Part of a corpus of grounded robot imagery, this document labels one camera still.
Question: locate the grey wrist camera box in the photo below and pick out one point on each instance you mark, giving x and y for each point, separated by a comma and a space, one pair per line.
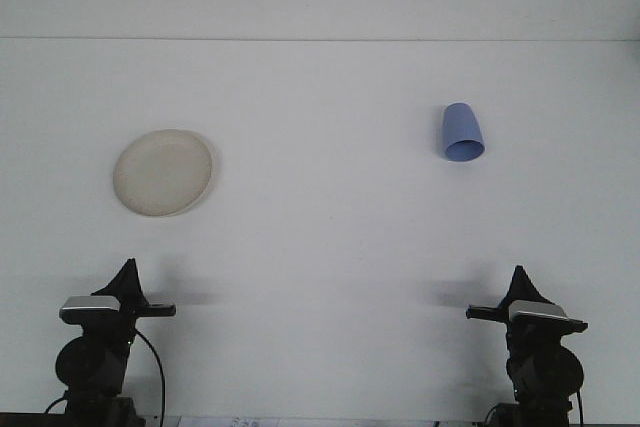
90, 308
537, 311

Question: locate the pale round plate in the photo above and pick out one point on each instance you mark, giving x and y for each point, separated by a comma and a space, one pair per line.
162, 174

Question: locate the pale blue cup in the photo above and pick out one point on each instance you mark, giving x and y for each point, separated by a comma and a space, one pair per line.
461, 129

